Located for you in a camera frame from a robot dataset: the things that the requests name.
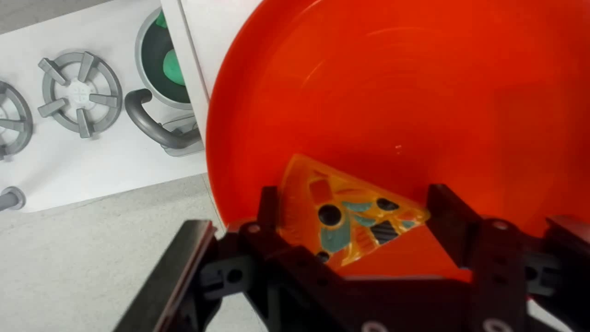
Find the orange plastic plate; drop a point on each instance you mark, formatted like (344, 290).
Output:
(488, 96)

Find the grey toy burner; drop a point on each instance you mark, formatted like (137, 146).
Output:
(21, 124)
(82, 92)

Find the grey toy burner near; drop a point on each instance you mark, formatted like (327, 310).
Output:
(82, 92)

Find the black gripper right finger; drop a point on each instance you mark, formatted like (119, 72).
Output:
(456, 225)

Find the grey toy faucet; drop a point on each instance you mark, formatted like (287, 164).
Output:
(176, 136)

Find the white toy stove top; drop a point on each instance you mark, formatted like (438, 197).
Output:
(66, 129)

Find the white cabinet box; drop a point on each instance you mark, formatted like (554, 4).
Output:
(202, 31)

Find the toy pizza slice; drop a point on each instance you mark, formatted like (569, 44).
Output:
(338, 216)

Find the grey toy burner far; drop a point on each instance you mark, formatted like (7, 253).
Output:
(21, 124)

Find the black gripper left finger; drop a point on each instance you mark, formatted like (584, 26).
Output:
(161, 295)

